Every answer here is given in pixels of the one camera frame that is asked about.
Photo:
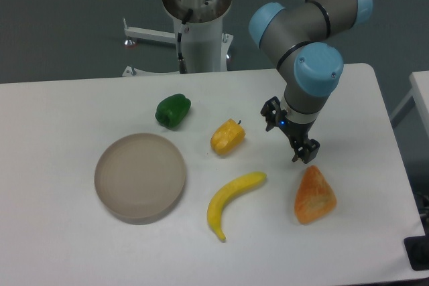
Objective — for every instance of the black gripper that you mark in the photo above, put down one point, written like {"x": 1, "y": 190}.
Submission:
{"x": 305, "y": 149}

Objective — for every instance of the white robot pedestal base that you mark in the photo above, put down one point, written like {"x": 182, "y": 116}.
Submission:
{"x": 201, "y": 44}

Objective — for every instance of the yellow banana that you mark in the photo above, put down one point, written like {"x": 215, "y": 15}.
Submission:
{"x": 227, "y": 194}

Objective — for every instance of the white side table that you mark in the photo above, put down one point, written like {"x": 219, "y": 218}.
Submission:
{"x": 417, "y": 97}

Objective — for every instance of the black device at table edge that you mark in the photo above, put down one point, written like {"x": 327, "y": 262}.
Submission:
{"x": 417, "y": 252}

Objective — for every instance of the yellow bell pepper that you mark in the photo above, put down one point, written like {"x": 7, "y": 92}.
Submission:
{"x": 227, "y": 137}

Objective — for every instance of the beige round plate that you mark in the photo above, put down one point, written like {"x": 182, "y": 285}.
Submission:
{"x": 140, "y": 178}

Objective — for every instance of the green bell pepper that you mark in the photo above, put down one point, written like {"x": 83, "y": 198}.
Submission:
{"x": 171, "y": 111}

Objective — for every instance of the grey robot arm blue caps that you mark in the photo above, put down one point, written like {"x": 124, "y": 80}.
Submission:
{"x": 293, "y": 40}

